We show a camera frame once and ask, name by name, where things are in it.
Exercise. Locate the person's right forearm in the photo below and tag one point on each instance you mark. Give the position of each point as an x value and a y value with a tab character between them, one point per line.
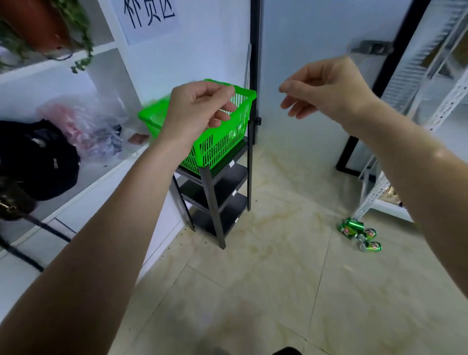
420	175

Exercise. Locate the clear plastic bag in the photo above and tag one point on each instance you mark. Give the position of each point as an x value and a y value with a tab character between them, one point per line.
87	124

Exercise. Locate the white metal storage rack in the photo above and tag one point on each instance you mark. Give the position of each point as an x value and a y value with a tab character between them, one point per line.
420	73

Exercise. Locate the black three-tier shelf rack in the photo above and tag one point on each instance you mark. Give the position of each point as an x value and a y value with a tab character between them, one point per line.
219	197

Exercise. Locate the person's right hand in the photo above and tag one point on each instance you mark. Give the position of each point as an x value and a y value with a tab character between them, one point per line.
336	87

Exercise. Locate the green ivy plant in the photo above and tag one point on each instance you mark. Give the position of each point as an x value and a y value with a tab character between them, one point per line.
78	33

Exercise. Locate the person's right thumb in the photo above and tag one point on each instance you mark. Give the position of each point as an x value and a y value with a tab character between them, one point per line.
301	111

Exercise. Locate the brown snack packets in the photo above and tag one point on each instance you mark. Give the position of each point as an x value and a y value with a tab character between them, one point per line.
393	195

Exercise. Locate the brown plant pot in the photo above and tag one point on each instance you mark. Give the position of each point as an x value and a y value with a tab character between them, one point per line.
40	22

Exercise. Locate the black bag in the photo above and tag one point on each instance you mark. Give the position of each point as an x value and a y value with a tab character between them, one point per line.
40	157

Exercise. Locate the green drink can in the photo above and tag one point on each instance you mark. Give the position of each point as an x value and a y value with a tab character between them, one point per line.
350	227
371	246
369	234

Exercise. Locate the person's left thumb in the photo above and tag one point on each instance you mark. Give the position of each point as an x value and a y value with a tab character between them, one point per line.
215	91

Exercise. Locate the person's left forearm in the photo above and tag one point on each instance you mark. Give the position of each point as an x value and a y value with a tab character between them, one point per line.
109	237

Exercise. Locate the white shelf unit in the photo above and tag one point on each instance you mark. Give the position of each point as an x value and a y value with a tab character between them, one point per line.
106	80

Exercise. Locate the person's left hand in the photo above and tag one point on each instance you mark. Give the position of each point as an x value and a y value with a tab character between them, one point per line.
190	109

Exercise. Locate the white paper wall sign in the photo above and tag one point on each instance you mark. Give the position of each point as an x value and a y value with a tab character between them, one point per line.
150	18

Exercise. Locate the white door with black frame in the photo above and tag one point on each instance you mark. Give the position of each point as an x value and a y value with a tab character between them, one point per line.
321	36

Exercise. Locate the green plastic basket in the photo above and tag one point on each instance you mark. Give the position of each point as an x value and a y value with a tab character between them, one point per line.
223	142

